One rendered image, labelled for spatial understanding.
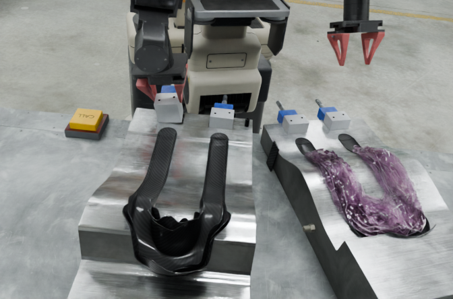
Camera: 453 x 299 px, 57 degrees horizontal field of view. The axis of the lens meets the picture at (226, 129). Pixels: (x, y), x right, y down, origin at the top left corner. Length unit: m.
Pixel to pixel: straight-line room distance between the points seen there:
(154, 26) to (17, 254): 0.45
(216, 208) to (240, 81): 0.65
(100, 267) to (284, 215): 0.37
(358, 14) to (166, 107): 0.47
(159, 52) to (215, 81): 0.56
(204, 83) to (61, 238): 0.63
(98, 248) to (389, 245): 0.45
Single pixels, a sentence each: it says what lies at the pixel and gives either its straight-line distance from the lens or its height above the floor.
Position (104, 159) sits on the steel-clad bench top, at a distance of 0.95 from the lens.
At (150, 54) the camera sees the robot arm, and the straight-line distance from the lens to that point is 0.70.
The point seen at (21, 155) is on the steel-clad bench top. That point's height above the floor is 0.80.
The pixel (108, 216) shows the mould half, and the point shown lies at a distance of 0.65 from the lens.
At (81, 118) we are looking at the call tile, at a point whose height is 0.84.
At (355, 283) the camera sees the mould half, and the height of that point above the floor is 0.88.
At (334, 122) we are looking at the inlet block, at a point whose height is 0.88.
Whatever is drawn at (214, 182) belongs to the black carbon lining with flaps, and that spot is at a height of 0.88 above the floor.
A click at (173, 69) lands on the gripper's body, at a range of 0.81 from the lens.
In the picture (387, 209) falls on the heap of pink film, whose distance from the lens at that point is 0.80.
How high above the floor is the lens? 1.42
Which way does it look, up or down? 37 degrees down
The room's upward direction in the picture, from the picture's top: 6 degrees clockwise
